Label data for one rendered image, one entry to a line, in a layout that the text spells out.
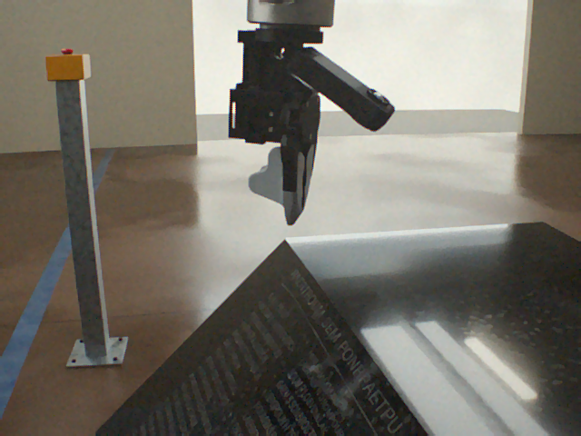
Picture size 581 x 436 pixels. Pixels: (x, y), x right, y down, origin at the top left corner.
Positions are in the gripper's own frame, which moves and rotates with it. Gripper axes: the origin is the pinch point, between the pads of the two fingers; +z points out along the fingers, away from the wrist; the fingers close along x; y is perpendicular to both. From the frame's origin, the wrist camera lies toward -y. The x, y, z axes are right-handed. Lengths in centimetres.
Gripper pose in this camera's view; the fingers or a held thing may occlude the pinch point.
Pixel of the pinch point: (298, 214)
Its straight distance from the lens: 64.3
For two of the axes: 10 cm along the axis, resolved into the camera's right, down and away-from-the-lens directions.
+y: -9.5, -1.5, 2.7
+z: -0.5, 9.4, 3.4
